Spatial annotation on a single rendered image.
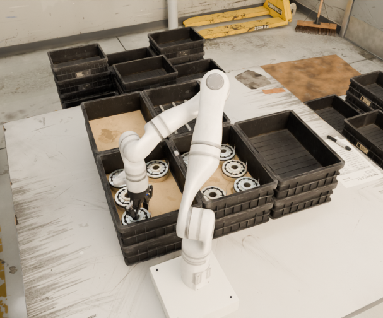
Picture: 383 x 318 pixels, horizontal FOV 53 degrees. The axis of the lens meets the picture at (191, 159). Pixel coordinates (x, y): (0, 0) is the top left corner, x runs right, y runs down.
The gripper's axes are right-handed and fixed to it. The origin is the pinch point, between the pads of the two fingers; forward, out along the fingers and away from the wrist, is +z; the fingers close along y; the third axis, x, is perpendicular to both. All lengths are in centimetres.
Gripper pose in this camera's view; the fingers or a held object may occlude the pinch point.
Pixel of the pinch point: (141, 212)
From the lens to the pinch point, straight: 142.4
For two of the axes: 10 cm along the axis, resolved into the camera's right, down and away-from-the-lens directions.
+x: -8.6, -3.5, 3.8
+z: 0.0, 7.4, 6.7
